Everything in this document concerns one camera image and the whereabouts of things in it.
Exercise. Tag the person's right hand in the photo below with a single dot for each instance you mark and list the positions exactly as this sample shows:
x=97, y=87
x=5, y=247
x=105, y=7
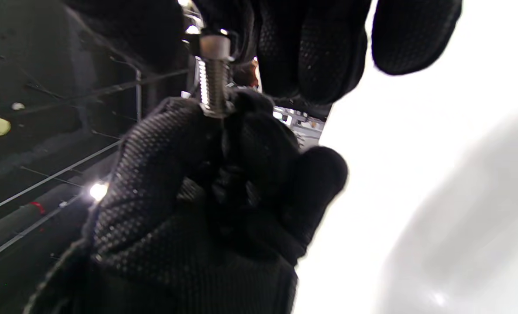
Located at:
x=315, y=48

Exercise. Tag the person's left hand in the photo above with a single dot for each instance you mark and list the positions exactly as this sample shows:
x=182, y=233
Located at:
x=189, y=226

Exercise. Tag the silver threaded screw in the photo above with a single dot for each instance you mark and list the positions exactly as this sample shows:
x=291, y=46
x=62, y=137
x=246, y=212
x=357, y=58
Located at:
x=214, y=87

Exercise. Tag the bright ceiling light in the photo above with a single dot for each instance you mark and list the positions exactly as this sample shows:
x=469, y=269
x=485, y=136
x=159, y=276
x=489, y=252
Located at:
x=98, y=192

